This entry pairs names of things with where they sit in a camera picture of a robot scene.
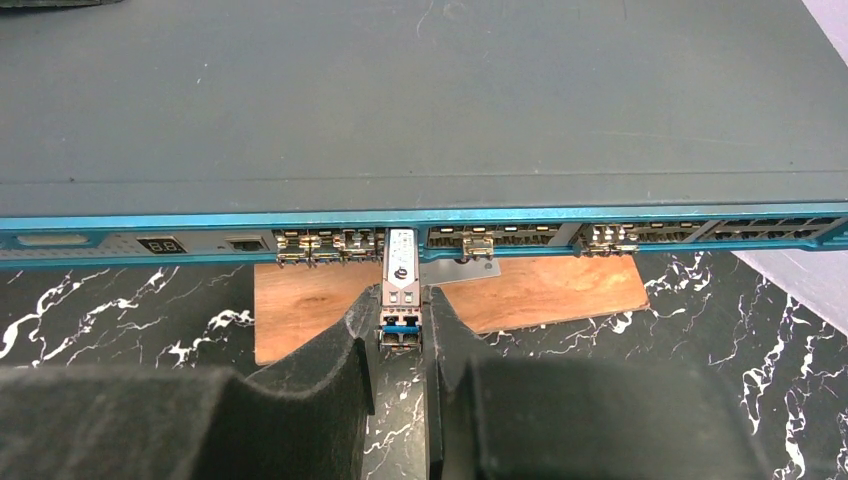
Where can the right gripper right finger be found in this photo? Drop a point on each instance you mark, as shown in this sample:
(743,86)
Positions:
(489,416)

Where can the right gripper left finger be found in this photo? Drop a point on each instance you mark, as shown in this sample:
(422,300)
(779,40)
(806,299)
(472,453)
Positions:
(302,417)

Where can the silver SFP plug module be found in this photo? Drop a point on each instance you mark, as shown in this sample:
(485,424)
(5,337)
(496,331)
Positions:
(400,318)

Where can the dark teal network switch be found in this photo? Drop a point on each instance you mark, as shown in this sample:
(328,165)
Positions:
(303,132)

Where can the wooden base board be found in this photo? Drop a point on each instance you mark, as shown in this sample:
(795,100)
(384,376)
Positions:
(294,304)

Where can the silver metal mount bracket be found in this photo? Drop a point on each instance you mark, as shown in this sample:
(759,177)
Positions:
(447,271)

